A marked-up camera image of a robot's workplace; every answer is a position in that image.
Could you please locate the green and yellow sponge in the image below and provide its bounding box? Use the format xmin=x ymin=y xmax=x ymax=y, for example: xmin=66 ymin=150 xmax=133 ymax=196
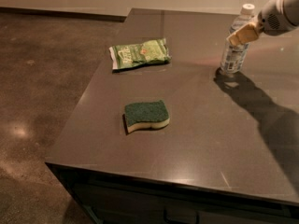
xmin=124 ymin=100 xmax=170 ymax=133

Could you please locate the green snack bag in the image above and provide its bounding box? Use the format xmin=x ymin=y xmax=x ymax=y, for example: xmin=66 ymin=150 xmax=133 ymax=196
xmin=109 ymin=38 xmax=171 ymax=71

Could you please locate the dark cabinet drawer front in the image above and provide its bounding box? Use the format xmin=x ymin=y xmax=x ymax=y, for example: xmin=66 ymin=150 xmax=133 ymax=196
xmin=47 ymin=163 xmax=299 ymax=224

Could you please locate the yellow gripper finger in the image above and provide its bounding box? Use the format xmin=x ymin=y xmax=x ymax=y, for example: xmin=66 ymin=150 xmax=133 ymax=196
xmin=227 ymin=21 xmax=263 ymax=47

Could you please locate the clear blue plastic water bottle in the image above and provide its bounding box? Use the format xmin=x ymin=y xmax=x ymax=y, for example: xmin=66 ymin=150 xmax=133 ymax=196
xmin=221 ymin=4 xmax=255 ymax=74

